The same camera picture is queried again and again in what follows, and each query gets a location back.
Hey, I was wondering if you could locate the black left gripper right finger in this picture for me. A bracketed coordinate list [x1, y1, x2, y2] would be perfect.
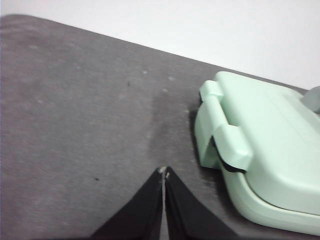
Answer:
[164, 166, 240, 240]

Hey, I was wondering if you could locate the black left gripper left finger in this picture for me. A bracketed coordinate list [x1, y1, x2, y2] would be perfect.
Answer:
[90, 167, 165, 240]

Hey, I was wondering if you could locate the mint green breakfast maker base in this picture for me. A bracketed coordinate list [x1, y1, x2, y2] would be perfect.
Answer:
[194, 99, 320, 237]

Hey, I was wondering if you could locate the mint green hinged griddle cover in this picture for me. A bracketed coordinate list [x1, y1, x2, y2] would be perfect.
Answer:
[199, 71, 320, 216]

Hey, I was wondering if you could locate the chrome griddle cover handle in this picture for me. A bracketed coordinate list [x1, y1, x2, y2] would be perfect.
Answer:
[302, 86, 320, 113]

